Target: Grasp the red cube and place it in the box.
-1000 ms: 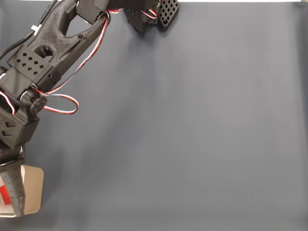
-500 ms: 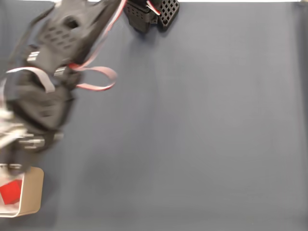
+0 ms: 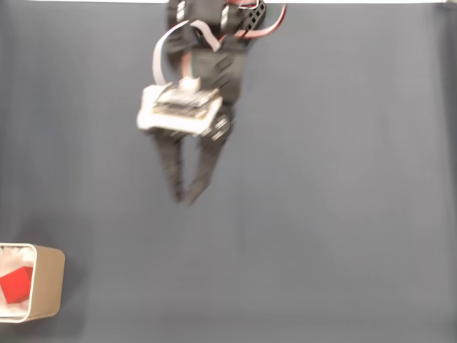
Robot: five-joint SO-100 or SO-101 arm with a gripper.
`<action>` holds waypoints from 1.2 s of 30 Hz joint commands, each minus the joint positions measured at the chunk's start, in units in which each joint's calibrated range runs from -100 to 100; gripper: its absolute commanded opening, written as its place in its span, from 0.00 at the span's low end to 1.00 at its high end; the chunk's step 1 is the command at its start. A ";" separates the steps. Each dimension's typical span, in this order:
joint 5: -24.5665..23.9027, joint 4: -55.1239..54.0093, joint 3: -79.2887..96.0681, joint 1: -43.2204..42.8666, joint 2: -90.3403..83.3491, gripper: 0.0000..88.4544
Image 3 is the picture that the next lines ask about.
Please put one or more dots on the beige box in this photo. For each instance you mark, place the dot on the beige box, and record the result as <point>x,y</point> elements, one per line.
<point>48,282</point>

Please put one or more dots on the red cube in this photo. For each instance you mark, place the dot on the red cube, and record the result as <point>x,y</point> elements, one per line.
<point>14,286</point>

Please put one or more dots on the white padding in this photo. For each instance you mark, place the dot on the white padding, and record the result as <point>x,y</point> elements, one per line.
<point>18,257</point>

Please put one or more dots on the white camera board mount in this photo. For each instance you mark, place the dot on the white camera board mount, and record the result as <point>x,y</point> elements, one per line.
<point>171,114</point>

